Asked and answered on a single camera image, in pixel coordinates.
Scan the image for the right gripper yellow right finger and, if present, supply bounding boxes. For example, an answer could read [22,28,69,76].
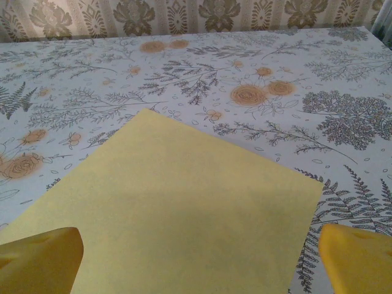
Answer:
[318,223,392,294]

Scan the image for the floral tablecloth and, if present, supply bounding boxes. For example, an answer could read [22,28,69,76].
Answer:
[0,26,392,294]

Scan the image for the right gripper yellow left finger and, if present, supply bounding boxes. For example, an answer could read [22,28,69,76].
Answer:
[0,226,84,294]

